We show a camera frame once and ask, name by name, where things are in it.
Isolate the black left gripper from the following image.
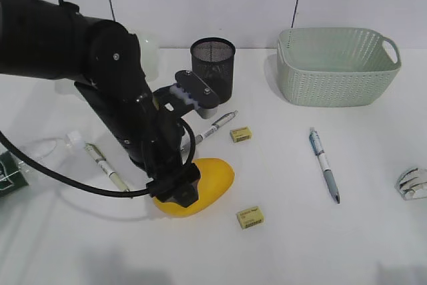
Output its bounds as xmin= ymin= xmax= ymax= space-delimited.
xmin=136 ymin=70 xmax=220 ymax=208

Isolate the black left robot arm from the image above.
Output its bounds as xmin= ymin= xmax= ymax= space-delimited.
xmin=1 ymin=0 xmax=220 ymax=208

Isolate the beige white pen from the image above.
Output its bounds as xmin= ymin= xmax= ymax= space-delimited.
xmin=85 ymin=143 xmax=130 ymax=192

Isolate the yellow mango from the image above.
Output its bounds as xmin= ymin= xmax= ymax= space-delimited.
xmin=153 ymin=158 xmax=235 ymax=218

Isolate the blue white pen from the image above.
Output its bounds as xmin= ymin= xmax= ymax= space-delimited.
xmin=309 ymin=127 xmax=341 ymax=204

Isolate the yellow eraser front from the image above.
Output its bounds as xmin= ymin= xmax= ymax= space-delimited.
xmin=236 ymin=206 xmax=264 ymax=230

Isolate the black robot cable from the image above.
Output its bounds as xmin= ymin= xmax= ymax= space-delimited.
xmin=0 ymin=0 xmax=197 ymax=199

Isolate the waste paper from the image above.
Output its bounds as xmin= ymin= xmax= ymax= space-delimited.
xmin=395 ymin=167 xmax=426 ymax=201

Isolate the grey white pen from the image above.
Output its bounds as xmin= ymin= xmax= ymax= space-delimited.
xmin=195 ymin=110 xmax=238 ymax=145

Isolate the black mesh pen holder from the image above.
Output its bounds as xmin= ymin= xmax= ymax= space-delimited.
xmin=190 ymin=37 xmax=236 ymax=104

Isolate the yellow eraser near holder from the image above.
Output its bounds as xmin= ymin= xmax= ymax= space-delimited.
xmin=230 ymin=126 xmax=252 ymax=143

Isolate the green woven plastic basket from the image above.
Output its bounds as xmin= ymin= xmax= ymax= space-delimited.
xmin=277 ymin=27 xmax=402 ymax=107

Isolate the clear water bottle green label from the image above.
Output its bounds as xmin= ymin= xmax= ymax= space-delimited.
xmin=1 ymin=131 xmax=85 ymax=197

